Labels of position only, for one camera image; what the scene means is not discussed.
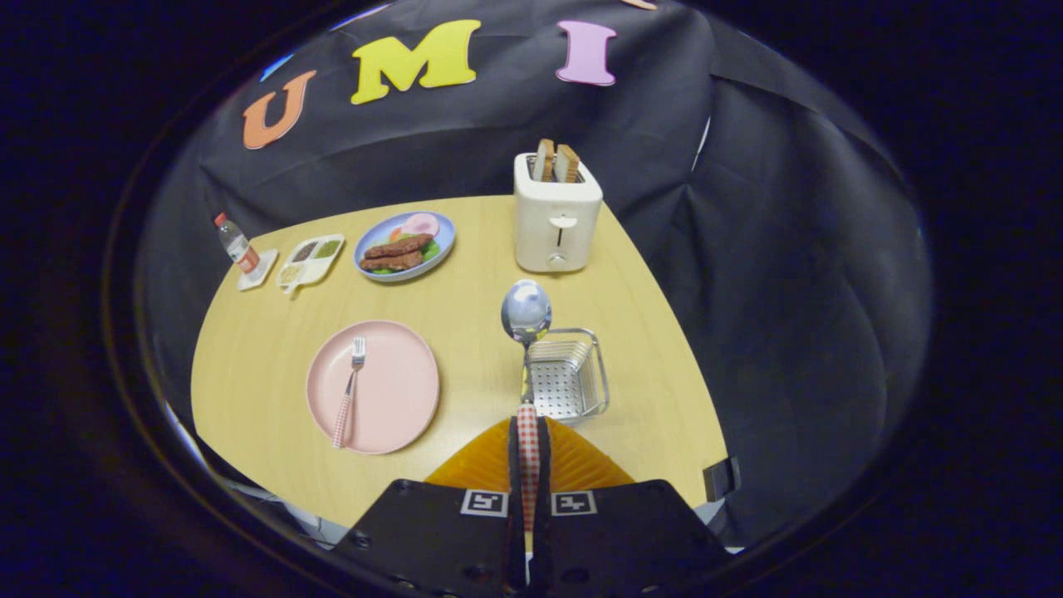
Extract checkered handle metal fork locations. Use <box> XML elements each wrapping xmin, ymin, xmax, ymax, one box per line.
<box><xmin>331</xmin><ymin>336</ymin><xmax>367</xmax><ymax>449</ymax></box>

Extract blue food plate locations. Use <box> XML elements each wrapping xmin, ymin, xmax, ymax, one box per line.
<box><xmin>354</xmin><ymin>211</ymin><xmax>457</xmax><ymax>283</ymax></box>

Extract green lettuce leaves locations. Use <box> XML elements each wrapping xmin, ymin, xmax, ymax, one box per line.
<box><xmin>370</xmin><ymin>237</ymin><xmax>442</xmax><ymax>276</ymax></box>

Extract white divided grain dish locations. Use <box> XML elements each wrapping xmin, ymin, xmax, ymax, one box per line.
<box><xmin>276</xmin><ymin>233</ymin><xmax>346</xmax><ymax>297</ymax></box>

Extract checkered handle metal spoon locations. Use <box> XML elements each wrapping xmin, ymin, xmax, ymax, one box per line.
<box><xmin>501</xmin><ymin>279</ymin><xmax>553</xmax><ymax>532</ymax></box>

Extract clear plastic water bottle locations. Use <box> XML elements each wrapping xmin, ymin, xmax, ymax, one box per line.
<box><xmin>214</xmin><ymin>213</ymin><xmax>262</xmax><ymax>275</ymax></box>

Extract brown meat strip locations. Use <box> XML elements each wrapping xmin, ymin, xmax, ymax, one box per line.
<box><xmin>363</xmin><ymin>233</ymin><xmax>434</xmax><ymax>260</ymax></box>
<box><xmin>360</xmin><ymin>249</ymin><xmax>424</xmax><ymax>272</ymax></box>

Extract pink round plate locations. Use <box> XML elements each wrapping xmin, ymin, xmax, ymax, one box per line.
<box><xmin>306</xmin><ymin>320</ymin><xmax>441</xmax><ymax>455</ymax></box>

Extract white square coaster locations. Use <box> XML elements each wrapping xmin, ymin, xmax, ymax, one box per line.
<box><xmin>237</xmin><ymin>248</ymin><xmax>280</xmax><ymax>292</ymax></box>

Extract small black box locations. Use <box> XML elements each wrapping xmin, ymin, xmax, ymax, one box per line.
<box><xmin>703</xmin><ymin>456</ymin><xmax>742</xmax><ymax>502</ymax></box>

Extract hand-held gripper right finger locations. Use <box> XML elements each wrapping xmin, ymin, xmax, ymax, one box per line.
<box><xmin>530</xmin><ymin>415</ymin><xmax>733</xmax><ymax>598</ymax></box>

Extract cream toaster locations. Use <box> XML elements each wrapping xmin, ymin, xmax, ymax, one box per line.
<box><xmin>513</xmin><ymin>152</ymin><xmax>604</xmax><ymax>274</ymax></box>

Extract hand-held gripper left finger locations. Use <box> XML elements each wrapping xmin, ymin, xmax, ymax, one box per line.
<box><xmin>331</xmin><ymin>415</ymin><xmax>529</xmax><ymax>598</ymax></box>

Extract metal wire cutlery basket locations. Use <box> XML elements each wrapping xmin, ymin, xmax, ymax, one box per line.
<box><xmin>525</xmin><ymin>327</ymin><xmax>610</xmax><ymax>426</ymax></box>

